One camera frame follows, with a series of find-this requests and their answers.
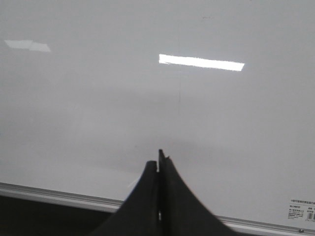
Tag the white whiteboard with aluminium frame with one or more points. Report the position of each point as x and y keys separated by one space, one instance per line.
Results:
x=90 y=90

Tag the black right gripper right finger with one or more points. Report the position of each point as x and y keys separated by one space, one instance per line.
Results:
x=182 y=214

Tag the white product label sticker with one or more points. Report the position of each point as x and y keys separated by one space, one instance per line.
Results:
x=301 y=210

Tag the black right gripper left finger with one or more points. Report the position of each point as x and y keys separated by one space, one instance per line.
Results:
x=138 y=215

